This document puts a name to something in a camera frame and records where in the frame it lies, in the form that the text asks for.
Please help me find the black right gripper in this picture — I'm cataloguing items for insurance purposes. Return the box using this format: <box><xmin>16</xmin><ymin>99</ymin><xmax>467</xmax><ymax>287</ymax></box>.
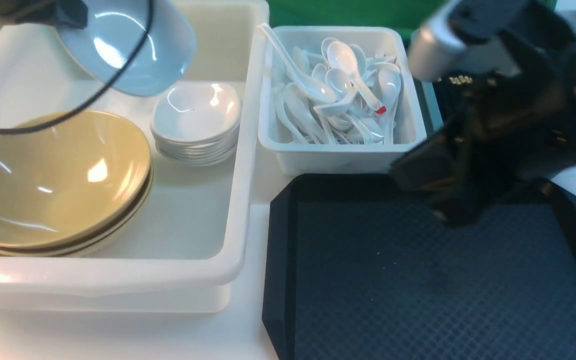
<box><xmin>388</xmin><ymin>45</ymin><xmax>576</xmax><ymax>227</ymax></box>

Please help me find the yellow noodle bowl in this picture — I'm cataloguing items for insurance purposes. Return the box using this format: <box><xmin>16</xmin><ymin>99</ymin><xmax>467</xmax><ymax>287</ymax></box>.
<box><xmin>0</xmin><ymin>111</ymin><xmax>152</xmax><ymax>249</ymax></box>

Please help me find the white soup spoon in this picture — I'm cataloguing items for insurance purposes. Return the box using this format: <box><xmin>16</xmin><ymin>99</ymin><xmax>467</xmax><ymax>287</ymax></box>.
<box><xmin>326</xmin><ymin>41</ymin><xmax>387</xmax><ymax>116</ymax></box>

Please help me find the white square sauce dish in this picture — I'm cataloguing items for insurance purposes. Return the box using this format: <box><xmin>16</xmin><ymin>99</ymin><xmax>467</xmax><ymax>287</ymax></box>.
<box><xmin>55</xmin><ymin>0</ymin><xmax>197</xmax><ymax>97</ymax></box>

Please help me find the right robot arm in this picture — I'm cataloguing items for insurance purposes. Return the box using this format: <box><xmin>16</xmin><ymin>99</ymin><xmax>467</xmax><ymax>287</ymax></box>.
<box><xmin>390</xmin><ymin>0</ymin><xmax>576</xmax><ymax>227</ymax></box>

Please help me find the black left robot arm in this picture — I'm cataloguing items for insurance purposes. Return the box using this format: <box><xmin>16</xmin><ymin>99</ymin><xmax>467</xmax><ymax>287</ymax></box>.
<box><xmin>0</xmin><ymin>0</ymin><xmax>89</xmax><ymax>29</ymax></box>

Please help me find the stacked yellow bowl top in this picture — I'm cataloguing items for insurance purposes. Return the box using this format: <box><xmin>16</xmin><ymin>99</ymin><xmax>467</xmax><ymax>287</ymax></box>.
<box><xmin>0</xmin><ymin>166</ymin><xmax>154</xmax><ymax>258</ymax></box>

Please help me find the black chopsticks bundle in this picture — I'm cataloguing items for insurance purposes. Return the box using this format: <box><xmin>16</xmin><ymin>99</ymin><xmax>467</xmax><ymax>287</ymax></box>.
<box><xmin>432</xmin><ymin>71</ymin><xmax>473</xmax><ymax>122</ymax></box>

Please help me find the grey-blue chopstick bin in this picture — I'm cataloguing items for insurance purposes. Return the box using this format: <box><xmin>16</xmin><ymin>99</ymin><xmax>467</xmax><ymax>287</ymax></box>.
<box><xmin>413</xmin><ymin>76</ymin><xmax>444</xmax><ymax>136</ymax></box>

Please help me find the green backdrop cloth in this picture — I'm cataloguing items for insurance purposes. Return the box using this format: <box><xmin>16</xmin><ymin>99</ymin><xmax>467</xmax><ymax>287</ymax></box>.
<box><xmin>268</xmin><ymin>0</ymin><xmax>445</xmax><ymax>39</ymax></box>

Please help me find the pile of white spoons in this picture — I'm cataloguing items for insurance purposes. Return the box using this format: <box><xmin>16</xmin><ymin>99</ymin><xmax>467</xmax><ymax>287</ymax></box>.
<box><xmin>273</xmin><ymin>37</ymin><xmax>403</xmax><ymax>145</ymax></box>

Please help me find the white spoon bin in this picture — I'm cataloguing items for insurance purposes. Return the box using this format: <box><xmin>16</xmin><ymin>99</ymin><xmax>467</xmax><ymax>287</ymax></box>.
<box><xmin>258</xmin><ymin>26</ymin><xmax>426</xmax><ymax>176</ymax></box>

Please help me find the long white ladle spoon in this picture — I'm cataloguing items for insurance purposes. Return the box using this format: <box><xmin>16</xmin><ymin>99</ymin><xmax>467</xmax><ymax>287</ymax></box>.
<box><xmin>257</xmin><ymin>23</ymin><xmax>337</xmax><ymax>104</ymax></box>

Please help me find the black serving tray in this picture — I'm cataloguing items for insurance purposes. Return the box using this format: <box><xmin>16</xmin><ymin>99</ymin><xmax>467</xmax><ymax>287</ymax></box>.
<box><xmin>262</xmin><ymin>174</ymin><xmax>576</xmax><ymax>360</ymax></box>

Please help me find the stack of white sauce dishes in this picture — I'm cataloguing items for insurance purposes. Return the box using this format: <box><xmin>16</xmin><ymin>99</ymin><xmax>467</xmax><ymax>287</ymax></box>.
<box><xmin>150</xmin><ymin>81</ymin><xmax>243</xmax><ymax>167</ymax></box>

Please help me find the large white plastic tub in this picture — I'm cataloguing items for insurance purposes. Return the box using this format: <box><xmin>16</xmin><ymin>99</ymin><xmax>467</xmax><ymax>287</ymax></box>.
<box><xmin>0</xmin><ymin>0</ymin><xmax>269</xmax><ymax>313</ymax></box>

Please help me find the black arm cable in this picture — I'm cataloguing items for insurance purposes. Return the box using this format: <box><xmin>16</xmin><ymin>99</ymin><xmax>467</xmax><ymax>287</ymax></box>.
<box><xmin>0</xmin><ymin>0</ymin><xmax>155</xmax><ymax>136</ymax></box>

